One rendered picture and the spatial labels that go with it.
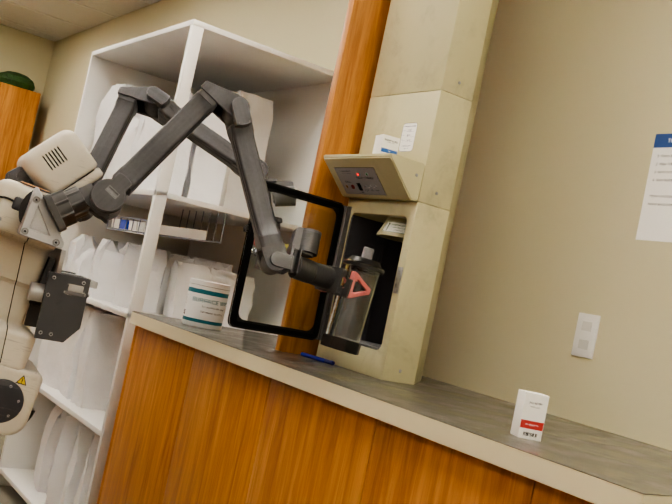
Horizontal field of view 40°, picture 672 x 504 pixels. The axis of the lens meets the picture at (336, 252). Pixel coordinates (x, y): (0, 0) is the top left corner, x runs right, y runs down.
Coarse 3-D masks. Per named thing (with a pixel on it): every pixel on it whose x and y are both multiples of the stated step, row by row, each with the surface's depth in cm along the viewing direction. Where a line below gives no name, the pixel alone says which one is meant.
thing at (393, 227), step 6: (390, 222) 251; (396, 222) 249; (402, 222) 248; (384, 228) 251; (390, 228) 249; (396, 228) 248; (402, 228) 247; (378, 234) 252; (384, 234) 249; (390, 234) 248; (396, 234) 247; (402, 234) 247; (396, 240) 263; (402, 240) 263
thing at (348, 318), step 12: (348, 264) 230; (348, 276) 230; (360, 276) 229; (372, 276) 230; (360, 288) 229; (372, 288) 231; (336, 300) 231; (348, 300) 229; (360, 300) 229; (372, 300) 232; (336, 312) 230; (348, 312) 228; (360, 312) 229; (336, 324) 229; (348, 324) 228; (360, 324) 230; (336, 336) 228; (348, 336) 228; (360, 336) 231
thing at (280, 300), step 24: (288, 216) 251; (312, 216) 256; (288, 240) 251; (240, 264) 243; (264, 288) 248; (288, 288) 253; (312, 288) 258; (240, 312) 244; (264, 312) 249; (288, 312) 254; (312, 312) 259; (288, 336) 255
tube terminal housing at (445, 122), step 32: (384, 96) 260; (416, 96) 248; (448, 96) 241; (384, 128) 257; (448, 128) 242; (416, 160) 242; (448, 160) 243; (448, 192) 243; (416, 224) 238; (448, 224) 249; (416, 256) 239; (416, 288) 240; (416, 320) 241; (320, 352) 261; (384, 352) 237; (416, 352) 242
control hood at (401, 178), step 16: (336, 160) 254; (352, 160) 247; (368, 160) 241; (384, 160) 235; (400, 160) 234; (336, 176) 259; (384, 176) 240; (400, 176) 235; (416, 176) 237; (400, 192) 238; (416, 192) 238
